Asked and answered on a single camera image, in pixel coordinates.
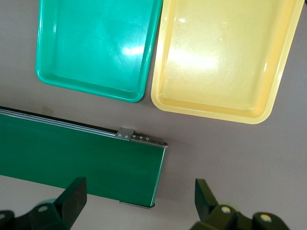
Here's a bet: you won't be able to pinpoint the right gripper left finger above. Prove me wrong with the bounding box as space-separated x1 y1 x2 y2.
0 177 87 230

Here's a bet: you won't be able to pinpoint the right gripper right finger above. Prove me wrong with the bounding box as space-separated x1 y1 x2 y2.
189 179 288 230

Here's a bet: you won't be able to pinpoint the green conveyor belt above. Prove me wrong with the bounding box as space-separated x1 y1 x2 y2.
0 105 169 209

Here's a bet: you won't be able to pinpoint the yellow plastic tray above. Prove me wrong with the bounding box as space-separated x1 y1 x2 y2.
150 0 305 125

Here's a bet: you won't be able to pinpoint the green plastic tray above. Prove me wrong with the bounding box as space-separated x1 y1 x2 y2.
35 0 164 104

